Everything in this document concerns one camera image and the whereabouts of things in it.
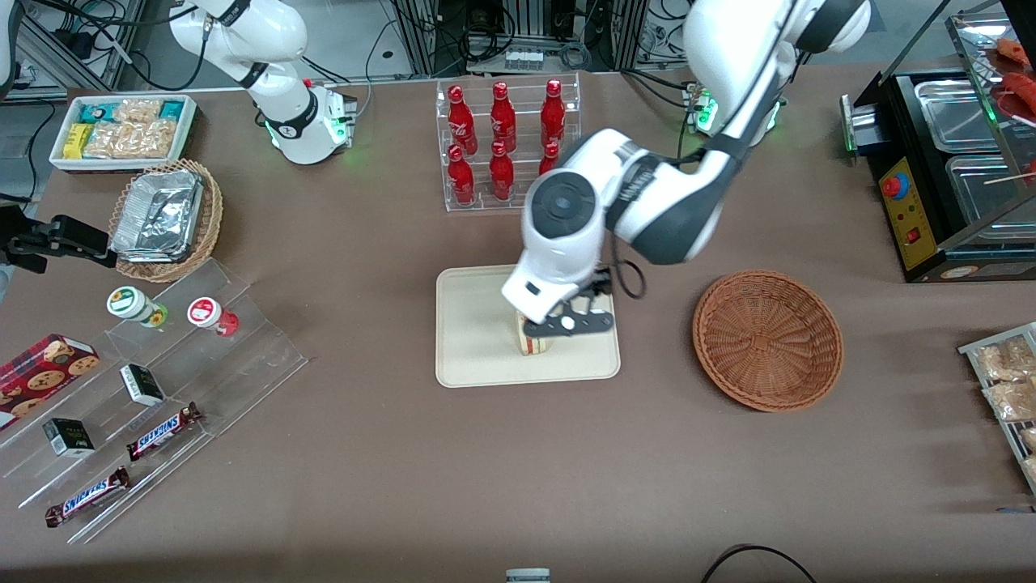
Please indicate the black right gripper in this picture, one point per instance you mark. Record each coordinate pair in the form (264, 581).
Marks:
(71, 236)

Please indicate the small grey device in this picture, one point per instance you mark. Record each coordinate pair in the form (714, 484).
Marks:
(528, 576)

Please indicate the teal snack packet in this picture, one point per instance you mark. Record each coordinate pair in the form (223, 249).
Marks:
(171, 109)
(97, 112)

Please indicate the clear bag of pastry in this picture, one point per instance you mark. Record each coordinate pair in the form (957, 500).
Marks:
(1012, 401)
(1004, 360)
(1032, 470)
(1029, 439)

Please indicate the small jar green label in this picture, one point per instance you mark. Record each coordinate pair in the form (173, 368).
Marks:
(129, 304)

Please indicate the round brown wicker basket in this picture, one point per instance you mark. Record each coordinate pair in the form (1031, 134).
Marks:
(769, 340)

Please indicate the oval tan wicker basket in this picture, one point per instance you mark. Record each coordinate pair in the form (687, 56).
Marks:
(206, 235)

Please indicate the white snack bin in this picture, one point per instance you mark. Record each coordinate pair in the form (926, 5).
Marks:
(121, 168)

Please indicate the metal equipment rack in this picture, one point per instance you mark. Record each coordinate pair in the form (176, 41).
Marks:
(421, 32)

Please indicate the red cookie box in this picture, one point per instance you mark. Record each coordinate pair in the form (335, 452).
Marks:
(40, 372)

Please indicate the steel warmer pan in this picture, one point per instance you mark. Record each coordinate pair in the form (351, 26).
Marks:
(983, 198)
(955, 113)

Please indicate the white power strip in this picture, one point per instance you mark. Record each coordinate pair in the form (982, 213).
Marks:
(524, 59)

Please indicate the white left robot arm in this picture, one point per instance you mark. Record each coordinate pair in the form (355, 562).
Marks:
(728, 48)

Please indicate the stacked foil containers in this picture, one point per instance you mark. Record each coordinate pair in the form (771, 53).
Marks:
(158, 214)

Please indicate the red cola bottle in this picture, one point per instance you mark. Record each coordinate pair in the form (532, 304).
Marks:
(461, 178)
(553, 113)
(550, 158)
(503, 121)
(502, 174)
(461, 121)

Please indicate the small black box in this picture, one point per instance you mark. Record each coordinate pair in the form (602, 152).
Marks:
(142, 385)
(69, 437)

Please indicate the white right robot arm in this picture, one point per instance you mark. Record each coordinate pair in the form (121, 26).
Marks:
(243, 32)

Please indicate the clear acrylic bottle rack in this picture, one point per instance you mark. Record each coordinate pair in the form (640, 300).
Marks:
(524, 101)

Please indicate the cream plastic serving tray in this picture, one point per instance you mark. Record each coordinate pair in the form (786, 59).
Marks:
(477, 340)

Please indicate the yellow snack packet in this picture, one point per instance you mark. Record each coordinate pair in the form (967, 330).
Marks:
(77, 142)

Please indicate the clear bag of crackers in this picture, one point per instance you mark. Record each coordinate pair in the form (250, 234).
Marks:
(109, 140)
(137, 112)
(154, 139)

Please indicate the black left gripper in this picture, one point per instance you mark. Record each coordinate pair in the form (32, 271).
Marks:
(597, 285)

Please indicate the Snickers bar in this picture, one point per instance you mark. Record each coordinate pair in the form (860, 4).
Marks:
(87, 496)
(162, 431)

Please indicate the small jar red label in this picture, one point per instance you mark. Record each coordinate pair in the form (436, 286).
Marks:
(206, 313)

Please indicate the black food warmer yellow panel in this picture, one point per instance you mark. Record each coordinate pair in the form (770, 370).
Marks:
(910, 214)

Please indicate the clear acrylic stepped stand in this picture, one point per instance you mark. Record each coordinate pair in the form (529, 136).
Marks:
(243, 356)

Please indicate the triangular sandwich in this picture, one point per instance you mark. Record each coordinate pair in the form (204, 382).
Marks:
(534, 344)

